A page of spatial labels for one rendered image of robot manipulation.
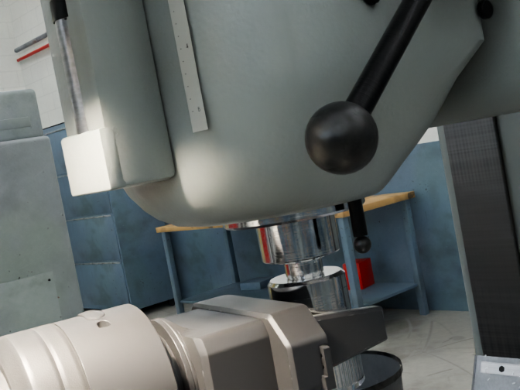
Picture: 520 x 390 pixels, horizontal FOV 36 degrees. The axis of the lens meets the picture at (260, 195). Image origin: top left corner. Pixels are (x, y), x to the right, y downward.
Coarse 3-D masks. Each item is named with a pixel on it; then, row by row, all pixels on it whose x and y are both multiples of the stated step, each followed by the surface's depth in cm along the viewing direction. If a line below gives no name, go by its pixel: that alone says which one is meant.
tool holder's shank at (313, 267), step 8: (280, 264) 47; (288, 264) 47; (296, 264) 46; (304, 264) 46; (312, 264) 46; (320, 264) 47; (288, 272) 47; (296, 272) 46; (304, 272) 46; (312, 272) 46; (320, 272) 47
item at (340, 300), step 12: (300, 300) 45; (312, 300) 45; (324, 300) 45; (336, 300) 46; (348, 300) 47; (312, 312) 45; (324, 312) 45; (348, 360) 46; (360, 360) 47; (336, 372) 46; (348, 372) 46; (360, 372) 47; (336, 384) 46; (348, 384) 46; (360, 384) 46
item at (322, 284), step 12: (276, 276) 49; (312, 276) 46; (324, 276) 46; (336, 276) 46; (276, 288) 46; (288, 288) 46; (300, 288) 45; (312, 288) 45; (324, 288) 45; (336, 288) 46; (276, 300) 46; (288, 300) 46
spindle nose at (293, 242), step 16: (288, 224) 45; (304, 224) 45; (320, 224) 45; (336, 224) 47; (272, 240) 46; (288, 240) 45; (304, 240) 45; (320, 240) 45; (336, 240) 46; (272, 256) 46; (288, 256) 45; (304, 256) 45; (320, 256) 45
